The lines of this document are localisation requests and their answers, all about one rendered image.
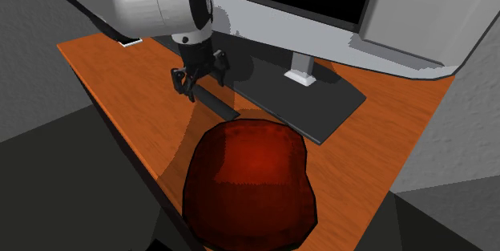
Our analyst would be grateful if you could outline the dark red rounded object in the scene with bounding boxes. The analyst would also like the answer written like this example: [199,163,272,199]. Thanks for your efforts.
[181,118,319,251]

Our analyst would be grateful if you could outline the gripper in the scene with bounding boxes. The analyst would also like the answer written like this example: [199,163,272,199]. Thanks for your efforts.
[170,38,230,103]

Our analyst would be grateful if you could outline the grey computer monitor with stand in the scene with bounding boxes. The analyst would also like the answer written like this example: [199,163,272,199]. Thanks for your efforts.
[26,0,500,147]

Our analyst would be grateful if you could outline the black bar-shaped object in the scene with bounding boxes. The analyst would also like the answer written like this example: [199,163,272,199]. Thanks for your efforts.
[193,83,241,121]

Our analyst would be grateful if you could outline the orange wooden desk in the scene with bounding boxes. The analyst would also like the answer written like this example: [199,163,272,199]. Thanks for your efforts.
[56,32,457,251]

